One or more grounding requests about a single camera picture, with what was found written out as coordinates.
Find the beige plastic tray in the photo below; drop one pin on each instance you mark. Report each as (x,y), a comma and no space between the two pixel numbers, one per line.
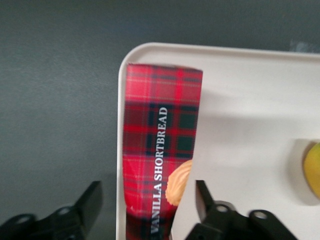
(245,112)

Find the dark grey table mat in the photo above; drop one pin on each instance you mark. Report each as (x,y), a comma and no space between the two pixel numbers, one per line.
(55,100)

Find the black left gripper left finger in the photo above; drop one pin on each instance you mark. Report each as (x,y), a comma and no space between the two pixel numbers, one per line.
(62,222)

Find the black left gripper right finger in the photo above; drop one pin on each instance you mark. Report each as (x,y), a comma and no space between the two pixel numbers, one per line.
(220,225)

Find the red tartan cookie box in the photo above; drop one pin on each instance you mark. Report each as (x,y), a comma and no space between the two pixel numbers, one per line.
(160,120)

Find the yellow toy mango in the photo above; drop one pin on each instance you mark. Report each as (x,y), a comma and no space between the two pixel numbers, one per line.
(313,172)

